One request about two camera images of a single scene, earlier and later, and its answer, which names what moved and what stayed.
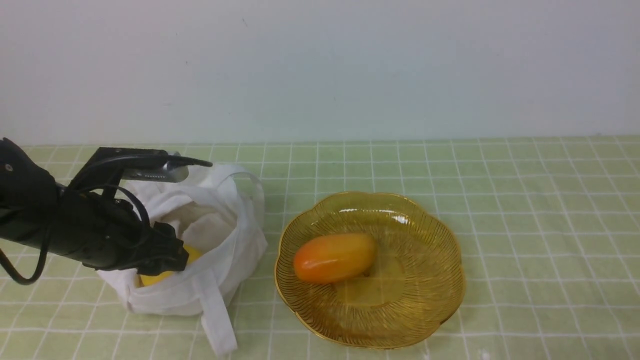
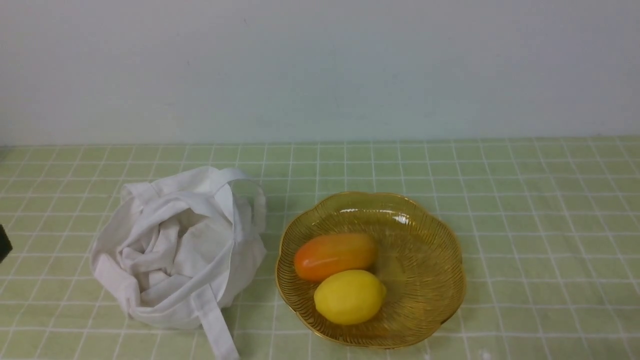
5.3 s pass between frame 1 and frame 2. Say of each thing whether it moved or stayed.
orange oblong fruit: stayed
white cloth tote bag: stayed
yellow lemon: moved
